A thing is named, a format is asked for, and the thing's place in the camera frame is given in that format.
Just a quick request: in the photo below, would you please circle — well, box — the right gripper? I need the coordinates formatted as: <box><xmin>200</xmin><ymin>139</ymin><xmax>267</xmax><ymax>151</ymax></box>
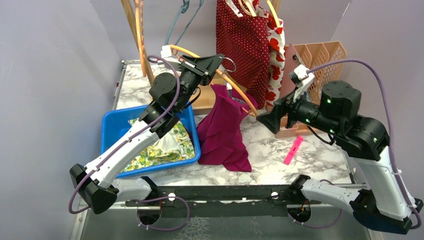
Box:
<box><xmin>255</xmin><ymin>82</ymin><xmax>340</xmax><ymax>135</ymax></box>

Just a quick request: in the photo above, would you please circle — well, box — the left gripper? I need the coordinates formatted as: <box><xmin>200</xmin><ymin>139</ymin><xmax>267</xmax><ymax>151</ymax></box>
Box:
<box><xmin>174</xmin><ymin>53</ymin><xmax>225</xmax><ymax>112</ymax></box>

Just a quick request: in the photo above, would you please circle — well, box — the wooden hanger metal hook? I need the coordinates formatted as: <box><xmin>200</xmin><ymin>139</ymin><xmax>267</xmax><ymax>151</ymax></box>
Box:
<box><xmin>169</xmin><ymin>44</ymin><xmax>259</xmax><ymax>118</ymax></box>

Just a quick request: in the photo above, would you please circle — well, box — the grey-blue hanger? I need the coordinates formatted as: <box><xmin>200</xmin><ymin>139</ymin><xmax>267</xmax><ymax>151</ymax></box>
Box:
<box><xmin>164</xmin><ymin>0</ymin><xmax>205</xmax><ymax>47</ymax></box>

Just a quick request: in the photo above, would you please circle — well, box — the magenta pleated skirt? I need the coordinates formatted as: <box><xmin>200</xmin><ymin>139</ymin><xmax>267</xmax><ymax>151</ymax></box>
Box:
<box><xmin>197</xmin><ymin>84</ymin><xmax>252</xmax><ymax>172</ymax></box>

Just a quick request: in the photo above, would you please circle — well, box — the lemon print skirt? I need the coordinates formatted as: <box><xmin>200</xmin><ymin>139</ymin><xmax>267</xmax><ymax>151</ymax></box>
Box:
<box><xmin>122</xmin><ymin>121</ymin><xmax>196</xmax><ymax>173</ymax></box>

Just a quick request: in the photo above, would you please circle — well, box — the orange wavy hanger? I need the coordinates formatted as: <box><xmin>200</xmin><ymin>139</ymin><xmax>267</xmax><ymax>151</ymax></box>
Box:
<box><xmin>134</xmin><ymin>0</ymin><xmax>148</xmax><ymax>77</ymax></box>

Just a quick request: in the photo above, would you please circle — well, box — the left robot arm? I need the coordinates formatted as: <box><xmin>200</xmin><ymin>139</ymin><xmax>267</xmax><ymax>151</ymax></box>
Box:
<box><xmin>68</xmin><ymin>54</ymin><xmax>225</xmax><ymax>214</ymax></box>

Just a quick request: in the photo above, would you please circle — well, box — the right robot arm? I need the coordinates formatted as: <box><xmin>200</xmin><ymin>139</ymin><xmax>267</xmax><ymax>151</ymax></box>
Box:
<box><xmin>256</xmin><ymin>80</ymin><xmax>424</xmax><ymax>235</ymax></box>

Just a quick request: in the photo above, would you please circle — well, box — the red poppy print skirt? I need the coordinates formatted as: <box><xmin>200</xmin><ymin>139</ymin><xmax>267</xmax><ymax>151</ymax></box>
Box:
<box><xmin>253</xmin><ymin>0</ymin><xmax>286</xmax><ymax>110</ymax></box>

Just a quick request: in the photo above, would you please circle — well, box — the wooden clothes rack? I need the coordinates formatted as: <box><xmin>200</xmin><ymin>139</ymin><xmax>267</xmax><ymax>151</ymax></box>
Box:
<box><xmin>121</xmin><ymin>0</ymin><xmax>280</xmax><ymax>115</ymax></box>

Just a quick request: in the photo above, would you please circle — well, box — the pink marker pen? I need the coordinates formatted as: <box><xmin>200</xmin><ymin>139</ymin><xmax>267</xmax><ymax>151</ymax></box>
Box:
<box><xmin>283</xmin><ymin>136</ymin><xmax>304</xmax><ymax>165</ymax></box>

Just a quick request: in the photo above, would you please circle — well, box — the pink clipboard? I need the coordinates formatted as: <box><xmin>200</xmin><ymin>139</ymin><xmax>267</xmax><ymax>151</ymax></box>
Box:
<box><xmin>278</xmin><ymin>44</ymin><xmax>312</xmax><ymax>98</ymax></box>

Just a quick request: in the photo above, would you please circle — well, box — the peach plastic organizer basket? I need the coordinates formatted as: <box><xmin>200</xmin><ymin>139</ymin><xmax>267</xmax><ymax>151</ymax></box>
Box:
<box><xmin>275</xmin><ymin>41</ymin><xmax>347</xmax><ymax>139</ymax></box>

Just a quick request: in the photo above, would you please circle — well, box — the blue plastic bin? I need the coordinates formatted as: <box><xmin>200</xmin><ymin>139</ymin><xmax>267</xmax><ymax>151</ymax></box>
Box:
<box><xmin>100</xmin><ymin>105</ymin><xmax>201</xmax><ymax>178</ymax></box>

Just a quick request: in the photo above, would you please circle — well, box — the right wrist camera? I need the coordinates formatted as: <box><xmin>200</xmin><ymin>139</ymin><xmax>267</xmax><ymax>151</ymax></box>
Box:
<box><xmin>289</xmin><ymin>64</ymin><xmax>315</xmax><ymax>103</ymax></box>

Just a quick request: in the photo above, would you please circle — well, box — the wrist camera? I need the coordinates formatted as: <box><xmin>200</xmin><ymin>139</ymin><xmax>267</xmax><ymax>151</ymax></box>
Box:
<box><xmin>289</xmin><ymin>64</ymin><xmax>315</xmax><ymax>103</ymax></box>
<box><xmin>160</xmin><ymin>44</ymin><xmax>176</xmax><ymax>62</ymax></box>

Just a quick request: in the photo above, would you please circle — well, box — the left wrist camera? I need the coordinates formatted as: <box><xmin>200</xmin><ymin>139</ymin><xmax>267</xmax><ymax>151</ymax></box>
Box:
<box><xmin>160</xmin><ymin>44</ymin><xmax>176</xmax><ymax>62</ymax></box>

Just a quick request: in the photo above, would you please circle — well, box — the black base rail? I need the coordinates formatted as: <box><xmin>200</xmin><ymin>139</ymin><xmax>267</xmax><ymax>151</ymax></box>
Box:
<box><xmin>124</xmin><ymin>183</ymin><xmax>352</xmax><ymax>220</ymax></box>

